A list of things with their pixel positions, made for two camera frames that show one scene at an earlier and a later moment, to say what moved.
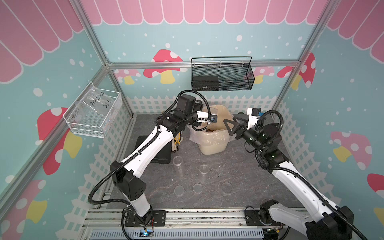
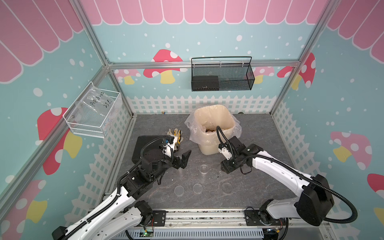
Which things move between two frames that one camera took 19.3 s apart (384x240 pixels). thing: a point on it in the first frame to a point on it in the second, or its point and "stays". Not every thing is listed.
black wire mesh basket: (222, 73) stays
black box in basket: (205, 83) stays
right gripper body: (241, 133) to (231, 164)
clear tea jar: (204, 169) stays
